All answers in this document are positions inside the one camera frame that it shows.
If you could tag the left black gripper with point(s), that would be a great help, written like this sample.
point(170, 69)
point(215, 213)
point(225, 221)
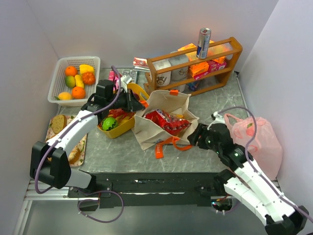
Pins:
point(132, 103)

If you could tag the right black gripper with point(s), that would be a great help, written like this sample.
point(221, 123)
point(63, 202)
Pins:
point(199, 136)

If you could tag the red snack bag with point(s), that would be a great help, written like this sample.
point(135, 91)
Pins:
point(168, 123)

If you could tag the orange yellow snack bag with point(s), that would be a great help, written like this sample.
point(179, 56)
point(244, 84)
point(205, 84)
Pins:
point(178, 116)

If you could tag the floral canvas tote bag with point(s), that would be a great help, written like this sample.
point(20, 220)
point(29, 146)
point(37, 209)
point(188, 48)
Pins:
point(148, 134)

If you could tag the silver blue drink can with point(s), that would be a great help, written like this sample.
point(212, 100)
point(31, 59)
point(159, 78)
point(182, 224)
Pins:
point(203, 43)

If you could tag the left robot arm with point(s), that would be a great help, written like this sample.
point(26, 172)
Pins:
point(49, 160)

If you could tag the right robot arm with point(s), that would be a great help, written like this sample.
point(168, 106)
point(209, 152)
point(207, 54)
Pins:
point(244, 180)

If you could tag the pink plastic grocery bag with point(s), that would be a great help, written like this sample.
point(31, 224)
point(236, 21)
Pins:
point(265, 148)

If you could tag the yellow plastic tub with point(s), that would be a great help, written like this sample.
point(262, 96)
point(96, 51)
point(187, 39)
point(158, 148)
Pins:
point(126, 126)

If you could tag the red toy lobster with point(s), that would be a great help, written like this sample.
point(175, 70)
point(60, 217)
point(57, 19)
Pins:
point(120, 115)

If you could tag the silver chocolate bar box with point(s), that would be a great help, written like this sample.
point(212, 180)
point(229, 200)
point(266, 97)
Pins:
point(131, 75)

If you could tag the green toy watermelon ball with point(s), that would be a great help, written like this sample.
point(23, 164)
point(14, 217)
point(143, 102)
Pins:
point(109, 123)

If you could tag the white cup on shelf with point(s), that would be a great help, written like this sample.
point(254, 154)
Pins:
point(163, 79)

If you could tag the pink candy box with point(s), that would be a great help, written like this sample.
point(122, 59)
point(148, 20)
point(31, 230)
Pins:
point(113, 77)

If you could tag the red silver foil packet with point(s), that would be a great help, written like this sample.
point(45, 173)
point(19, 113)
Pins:
point(140, 64)

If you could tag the small orange toy pumpkin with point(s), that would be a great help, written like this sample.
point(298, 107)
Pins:
point(88, 78)

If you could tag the orange toy tangerine bottom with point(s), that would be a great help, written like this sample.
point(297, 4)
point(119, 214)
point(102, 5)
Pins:
point(78, 93)

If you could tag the orange toy tangerine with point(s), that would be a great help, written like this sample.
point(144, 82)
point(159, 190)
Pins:
point(71, 71)
point(78, 93)

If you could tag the yellow toy banana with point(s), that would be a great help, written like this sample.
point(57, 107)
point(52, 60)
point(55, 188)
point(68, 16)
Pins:
point(79, 82)

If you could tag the orange box on shelf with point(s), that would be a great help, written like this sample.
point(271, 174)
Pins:
point(199, 68)

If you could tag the yellow toy pepper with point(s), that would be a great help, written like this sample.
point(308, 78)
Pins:
point(84, 68)

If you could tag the wooden shelf rack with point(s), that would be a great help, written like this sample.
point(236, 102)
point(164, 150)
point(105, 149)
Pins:
point(229, 48)

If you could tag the pink box on shelf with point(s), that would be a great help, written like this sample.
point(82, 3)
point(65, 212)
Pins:
point(215, 66)

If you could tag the toy mango green yellow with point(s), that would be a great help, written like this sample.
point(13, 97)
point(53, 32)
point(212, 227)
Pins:
point(70, 81)

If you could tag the orange toy tangerine top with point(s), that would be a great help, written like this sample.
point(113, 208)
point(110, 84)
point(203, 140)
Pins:
point(71, 71)

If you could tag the toy bread slice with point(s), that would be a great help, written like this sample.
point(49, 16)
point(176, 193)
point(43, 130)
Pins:
point(58, 123)

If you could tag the white plastic fruit basket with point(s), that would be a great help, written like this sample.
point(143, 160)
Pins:
point(58, 80)

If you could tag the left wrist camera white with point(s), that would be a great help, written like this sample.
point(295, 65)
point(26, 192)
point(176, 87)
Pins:
point(125, 80)

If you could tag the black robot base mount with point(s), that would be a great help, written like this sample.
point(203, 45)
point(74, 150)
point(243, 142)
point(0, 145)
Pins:
point(158, 189)

